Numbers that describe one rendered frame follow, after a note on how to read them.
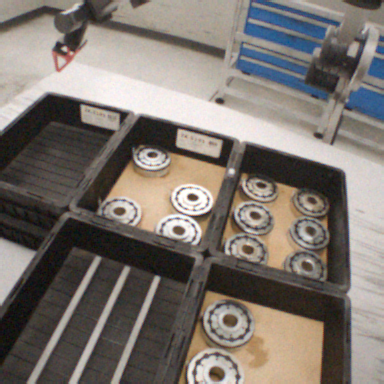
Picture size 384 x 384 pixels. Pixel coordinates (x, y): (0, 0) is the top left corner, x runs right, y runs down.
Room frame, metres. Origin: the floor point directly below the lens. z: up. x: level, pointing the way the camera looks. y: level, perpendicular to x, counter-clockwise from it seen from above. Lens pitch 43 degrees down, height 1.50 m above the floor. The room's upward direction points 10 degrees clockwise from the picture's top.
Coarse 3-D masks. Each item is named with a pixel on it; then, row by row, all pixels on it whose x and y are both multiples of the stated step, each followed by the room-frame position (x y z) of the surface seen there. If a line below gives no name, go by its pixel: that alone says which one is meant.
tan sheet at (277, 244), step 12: (288, 192) 0.76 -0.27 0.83; (276, 204) 0.70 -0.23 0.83; (288, 204) 0.71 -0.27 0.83; (276, 216) 0.66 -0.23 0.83; (288, 216) 0.67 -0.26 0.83; (228, 228) 0.59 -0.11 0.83; (276, 228) 0.62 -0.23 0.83; (288, 228) 0.62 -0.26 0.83; (264, 240) 0.57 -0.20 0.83; (276, 240) 0.58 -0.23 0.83; (276, 252) 0.54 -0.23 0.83; (288, 252) 0.55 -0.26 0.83; (324, 252) 0.56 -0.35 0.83; (276, 264) 0.51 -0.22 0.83
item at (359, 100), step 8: (376, 48) 2.36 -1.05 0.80; (376, 56) 2.35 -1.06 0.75; (376, 64) 2.35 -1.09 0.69; (368, 72) 2.36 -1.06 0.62; (376, 72) 2.35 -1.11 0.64; (360, 88) 2.36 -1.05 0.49; (368, 88) 2.34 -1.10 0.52; (376, 88) 2.32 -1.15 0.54; (352, 96) 2.37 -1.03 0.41; (360, 96) 2.35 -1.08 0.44; (368, 96) 2.34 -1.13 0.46; (376, 96) 2.33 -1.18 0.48; (352, 104) 2.36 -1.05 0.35; (360, 104) 2.35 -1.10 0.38; (368, 104) 2.33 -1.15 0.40; (376, 104) 2.32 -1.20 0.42; (368, 112) 2.33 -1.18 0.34; (376, 112) 2.31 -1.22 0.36
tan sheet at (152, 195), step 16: (176, 160) 0.81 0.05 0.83; (192, 160) 0.82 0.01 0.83; (128, 176) 0.71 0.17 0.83; (176, 176) 0.74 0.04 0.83; (192, 176) 0.75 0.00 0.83; (208, 176) 0.76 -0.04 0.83; (112, 192) 0.64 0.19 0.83; (128, 192) 0.65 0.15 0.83; (144, 192) 0.66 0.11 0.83; (160, 192) 0.67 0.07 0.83; (144, 208) 0.61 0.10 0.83; (160, 208) 0.62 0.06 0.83; (144, 224) 0.56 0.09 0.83
